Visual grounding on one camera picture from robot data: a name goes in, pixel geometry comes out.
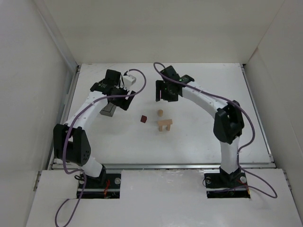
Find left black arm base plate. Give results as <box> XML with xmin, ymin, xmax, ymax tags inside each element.
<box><xmin>74</xmin><ymin>173</ymin><xmax>121</xmax><ymax>190</ymax></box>

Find wooden block numbered 55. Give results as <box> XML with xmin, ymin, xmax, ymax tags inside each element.
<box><xmin>157</xmin><ymin>119</ymin><xmax>173</xmax><ymax>126</ymax></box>

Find dark red wooden cube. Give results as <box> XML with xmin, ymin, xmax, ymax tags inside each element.
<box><xmin>140</xmin><ymin>115</ymin><xmax>147</xmax><ymax>123</ymax></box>

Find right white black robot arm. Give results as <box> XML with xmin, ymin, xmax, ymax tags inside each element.
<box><xmin>156</xmin><ymin>66</ymin><xmax>244</xmax><ymax>184</ymax></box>

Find aluminium rail frame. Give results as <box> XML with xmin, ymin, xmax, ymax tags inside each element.
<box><xmin>62</xmin><ymin>63</ymin><xmax>275</xmax><ymax>169</ymax></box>

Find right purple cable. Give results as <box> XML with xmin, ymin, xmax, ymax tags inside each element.
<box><xmin>153</xmin><ymin>62</ymin><xmax>277</xmax><ymax>199</ymax></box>

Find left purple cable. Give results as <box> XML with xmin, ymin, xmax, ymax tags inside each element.
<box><xmin>54</xmin><ymin>69</ymin><xmax>147</xmax><ymax>227</ymax></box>

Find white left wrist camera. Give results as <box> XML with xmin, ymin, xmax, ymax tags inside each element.
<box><xmin>122</xmin><ymin>75</ymin><xmax>136</xmax><ymax>90</ymax></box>

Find purple cable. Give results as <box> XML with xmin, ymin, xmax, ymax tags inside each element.
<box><xmin>54</xmin><ymin>69</ymin><xmax>147</xmax><ymax>227</ymax></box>
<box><xmin>153</xmin><ymin>62</ymin><xmax>277</xmax><ymax>199</ymax></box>

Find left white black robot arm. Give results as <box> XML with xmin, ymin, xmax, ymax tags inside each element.
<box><xmin>53</xmin><ymin>70</ymin><xmax>136</xmax><ymax>183</ymax></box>

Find light wooden cylinder block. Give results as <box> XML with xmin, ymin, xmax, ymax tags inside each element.
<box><xmin>158</xmin><ymin>109</ymin><xmax>163</xmax><ymax>117</ymax></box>

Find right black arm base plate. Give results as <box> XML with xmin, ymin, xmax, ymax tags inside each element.
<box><xmin>204</xmin><ymin>173</ymin><xmax>246</xmax><ymax>189</ymax></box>

